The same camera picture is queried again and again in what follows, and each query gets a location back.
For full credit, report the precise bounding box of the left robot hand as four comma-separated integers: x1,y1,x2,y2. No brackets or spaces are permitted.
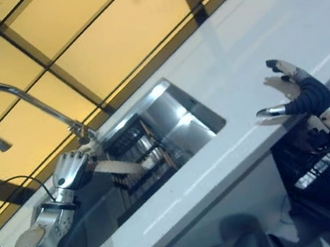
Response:
47,139,109,195

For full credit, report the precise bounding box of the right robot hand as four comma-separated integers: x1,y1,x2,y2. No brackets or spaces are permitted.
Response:
246,50,330,129

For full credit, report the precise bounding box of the white plate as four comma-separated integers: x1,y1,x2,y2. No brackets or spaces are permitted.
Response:
90,153,149,183

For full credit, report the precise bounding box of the black dishwasher rack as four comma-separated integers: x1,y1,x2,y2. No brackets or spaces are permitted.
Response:
260,83,330,228

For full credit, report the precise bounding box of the dish rack with dark slats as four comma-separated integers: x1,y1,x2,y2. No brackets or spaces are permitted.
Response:
100,109,184,204

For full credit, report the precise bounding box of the chrome gooseneck faucet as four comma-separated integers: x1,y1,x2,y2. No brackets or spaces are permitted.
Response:
0,66,101,159

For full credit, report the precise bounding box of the stainless steel sink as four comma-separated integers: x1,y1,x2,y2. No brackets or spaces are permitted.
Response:
92,69,242,228

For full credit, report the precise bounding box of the robot body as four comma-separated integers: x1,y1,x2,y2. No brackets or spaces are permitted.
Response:
217,203,304,247

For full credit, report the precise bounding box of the dark window frame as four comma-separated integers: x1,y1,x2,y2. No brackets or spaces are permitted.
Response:
0,0,329,247

